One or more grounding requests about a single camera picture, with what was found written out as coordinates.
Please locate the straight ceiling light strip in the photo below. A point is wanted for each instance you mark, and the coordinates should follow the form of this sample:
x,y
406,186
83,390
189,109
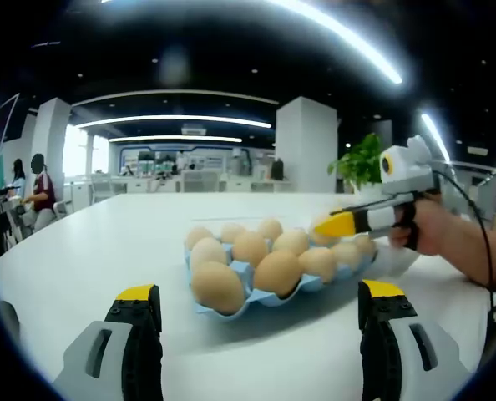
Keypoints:
x,y
168,118
173,138

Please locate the batch of brown eggs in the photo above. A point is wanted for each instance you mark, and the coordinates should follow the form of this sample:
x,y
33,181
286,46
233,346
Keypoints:
x,y
216,288

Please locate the short ceiling light strip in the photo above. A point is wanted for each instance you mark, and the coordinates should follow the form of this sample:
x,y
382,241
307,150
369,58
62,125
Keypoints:
x,y
435,135

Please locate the white mesh office chair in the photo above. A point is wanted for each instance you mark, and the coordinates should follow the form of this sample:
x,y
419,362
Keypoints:
x,y
104,188
200,182

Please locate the white table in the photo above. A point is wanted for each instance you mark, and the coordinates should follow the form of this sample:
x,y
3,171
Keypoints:
x,y
106,250

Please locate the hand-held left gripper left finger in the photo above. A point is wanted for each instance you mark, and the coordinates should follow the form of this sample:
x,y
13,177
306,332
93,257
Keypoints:
x,y
135,317

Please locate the long curved ceiling light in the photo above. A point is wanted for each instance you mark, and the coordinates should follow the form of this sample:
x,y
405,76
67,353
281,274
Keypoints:
x,y
377,62

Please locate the green plant in white pot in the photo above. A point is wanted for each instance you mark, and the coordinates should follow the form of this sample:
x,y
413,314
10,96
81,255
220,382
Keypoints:
x,y
356,163

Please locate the ceiling air conditioner unit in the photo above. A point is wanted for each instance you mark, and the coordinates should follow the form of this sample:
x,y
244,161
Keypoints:
x,y
193,129

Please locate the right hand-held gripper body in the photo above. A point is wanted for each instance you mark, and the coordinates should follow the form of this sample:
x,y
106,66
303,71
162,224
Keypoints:
x,y
411,171

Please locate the wide white square pillar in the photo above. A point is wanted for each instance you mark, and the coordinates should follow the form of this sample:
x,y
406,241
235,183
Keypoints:
x,y
304,146

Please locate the black display screen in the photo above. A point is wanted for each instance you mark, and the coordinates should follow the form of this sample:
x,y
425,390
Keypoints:
x,y
8,119

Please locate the person's right hand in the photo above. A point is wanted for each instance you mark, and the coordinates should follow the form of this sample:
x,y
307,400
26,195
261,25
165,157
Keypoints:
x,y
429,229

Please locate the black backpack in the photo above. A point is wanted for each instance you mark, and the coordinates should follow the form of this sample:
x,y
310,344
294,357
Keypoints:
x,y
277,170

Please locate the long white counter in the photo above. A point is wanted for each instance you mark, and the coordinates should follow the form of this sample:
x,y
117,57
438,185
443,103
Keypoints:
x,y
239,186

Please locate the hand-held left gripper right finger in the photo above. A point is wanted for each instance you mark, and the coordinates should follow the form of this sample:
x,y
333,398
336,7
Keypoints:
x,y
381,317

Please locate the narrow white pillar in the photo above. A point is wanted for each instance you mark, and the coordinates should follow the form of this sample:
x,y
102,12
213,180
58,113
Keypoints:
x,y
52,138

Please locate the blue egg tray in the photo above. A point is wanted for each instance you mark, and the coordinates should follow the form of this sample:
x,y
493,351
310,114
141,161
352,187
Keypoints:
x,y
269,300

